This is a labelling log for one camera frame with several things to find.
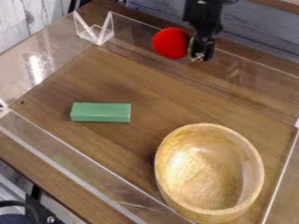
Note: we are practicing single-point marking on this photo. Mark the clear acrylic corner bracket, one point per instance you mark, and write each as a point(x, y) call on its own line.
point(96, 34)

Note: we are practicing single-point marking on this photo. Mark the clear acrylic tray wall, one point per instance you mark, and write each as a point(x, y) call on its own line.
point(96, 166)

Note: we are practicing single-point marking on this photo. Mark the red plush strawberry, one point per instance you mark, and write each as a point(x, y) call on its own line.
point(172, 42)

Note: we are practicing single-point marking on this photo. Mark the wooden bowl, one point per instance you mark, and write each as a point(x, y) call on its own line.
point(209, 172)

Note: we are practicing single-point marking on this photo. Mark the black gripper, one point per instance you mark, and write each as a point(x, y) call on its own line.
point(202, 13)

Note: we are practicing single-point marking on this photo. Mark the black clamp bracket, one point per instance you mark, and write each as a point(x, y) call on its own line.
point(37, 210)

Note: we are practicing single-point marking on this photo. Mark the green rectangular block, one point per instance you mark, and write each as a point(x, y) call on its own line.
point(101, 112)

